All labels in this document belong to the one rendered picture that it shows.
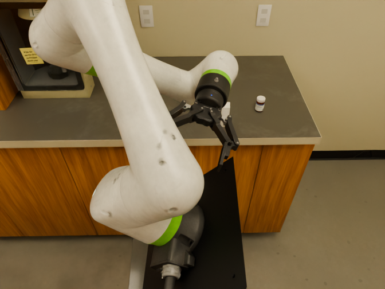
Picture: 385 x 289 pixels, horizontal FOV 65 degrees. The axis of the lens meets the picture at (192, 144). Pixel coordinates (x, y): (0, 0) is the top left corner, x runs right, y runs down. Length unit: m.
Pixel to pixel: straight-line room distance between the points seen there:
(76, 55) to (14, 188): 1.13
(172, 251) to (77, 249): 1.47
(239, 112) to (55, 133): 0.81
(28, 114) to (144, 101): 1.07
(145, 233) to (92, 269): 1.38
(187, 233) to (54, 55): 0.50
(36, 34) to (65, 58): 0.07
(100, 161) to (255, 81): 0.88
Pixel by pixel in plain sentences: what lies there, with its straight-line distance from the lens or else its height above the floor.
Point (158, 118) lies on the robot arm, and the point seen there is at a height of 1.47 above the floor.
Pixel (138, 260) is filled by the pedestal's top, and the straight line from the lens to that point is 0.98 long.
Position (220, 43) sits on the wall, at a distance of 1.85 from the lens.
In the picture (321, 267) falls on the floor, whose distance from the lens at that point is 2.12.
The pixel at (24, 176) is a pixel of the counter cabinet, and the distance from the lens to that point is 1.68.
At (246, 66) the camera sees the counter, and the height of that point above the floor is 0.94.
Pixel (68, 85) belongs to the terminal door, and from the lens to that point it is 1.55.
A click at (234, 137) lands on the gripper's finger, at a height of 1.31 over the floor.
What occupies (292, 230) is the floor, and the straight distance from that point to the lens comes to 2.19.
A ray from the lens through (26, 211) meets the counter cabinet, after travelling 1.95.
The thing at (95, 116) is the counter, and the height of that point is 0.94.
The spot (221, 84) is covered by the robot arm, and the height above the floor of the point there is 1.36.
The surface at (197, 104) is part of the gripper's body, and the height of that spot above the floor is 1.34.
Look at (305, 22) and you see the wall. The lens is 1.90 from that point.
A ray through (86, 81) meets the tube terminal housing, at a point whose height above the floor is 1.02.
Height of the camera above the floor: 1.82
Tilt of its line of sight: 45 degrees down
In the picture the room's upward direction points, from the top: straight up
